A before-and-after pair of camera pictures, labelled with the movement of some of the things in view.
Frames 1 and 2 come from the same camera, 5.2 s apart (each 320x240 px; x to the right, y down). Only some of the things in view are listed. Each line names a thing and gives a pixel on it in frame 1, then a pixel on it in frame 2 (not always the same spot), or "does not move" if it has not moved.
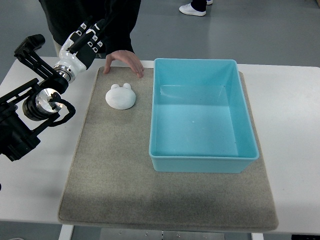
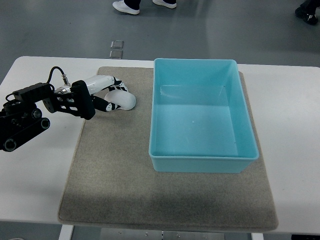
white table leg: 66,232 does not move
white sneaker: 188,9 -> 121,5
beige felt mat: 110,182 does not move
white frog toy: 120,98 does not move
